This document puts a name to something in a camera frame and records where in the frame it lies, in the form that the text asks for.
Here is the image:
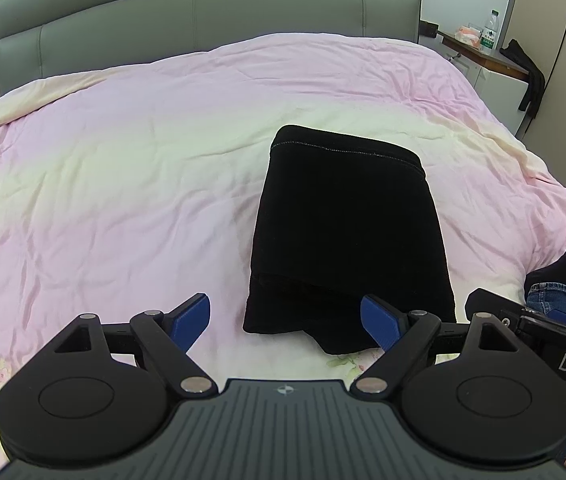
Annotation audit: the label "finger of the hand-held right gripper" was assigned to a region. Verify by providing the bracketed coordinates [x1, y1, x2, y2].
[465, 287, 524, 329]

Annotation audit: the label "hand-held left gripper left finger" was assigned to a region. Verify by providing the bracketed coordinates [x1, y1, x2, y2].
[50, 294, 216, 396]

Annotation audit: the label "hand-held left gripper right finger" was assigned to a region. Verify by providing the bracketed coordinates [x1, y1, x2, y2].
[355, 295, 518, 396]

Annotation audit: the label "black pants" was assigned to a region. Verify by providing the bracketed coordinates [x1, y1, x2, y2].
[242, 124, 458, 356]

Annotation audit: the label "person's blue jeans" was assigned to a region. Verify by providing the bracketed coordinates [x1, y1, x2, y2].
[525, 282, 566, 317]

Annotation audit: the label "pink floral bed cover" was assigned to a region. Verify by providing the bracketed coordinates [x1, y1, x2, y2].
[0, 32, 566, 461]

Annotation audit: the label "white nightstand with wooden top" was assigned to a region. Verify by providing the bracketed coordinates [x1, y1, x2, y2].
[435, 30, 531, 136]

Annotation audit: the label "black cloth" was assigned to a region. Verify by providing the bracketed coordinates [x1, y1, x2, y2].
[500, 39, 546, 118]

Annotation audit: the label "clear plastic water bottle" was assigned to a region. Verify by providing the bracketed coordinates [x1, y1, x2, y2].
[480, 9, 500, 55]

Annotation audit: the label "tissue pack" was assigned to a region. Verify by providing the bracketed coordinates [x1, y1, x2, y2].
[455, 24, 484, 48]

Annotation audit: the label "grey padded headboard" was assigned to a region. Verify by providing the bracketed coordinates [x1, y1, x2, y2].
[0, 0, 426, 98]

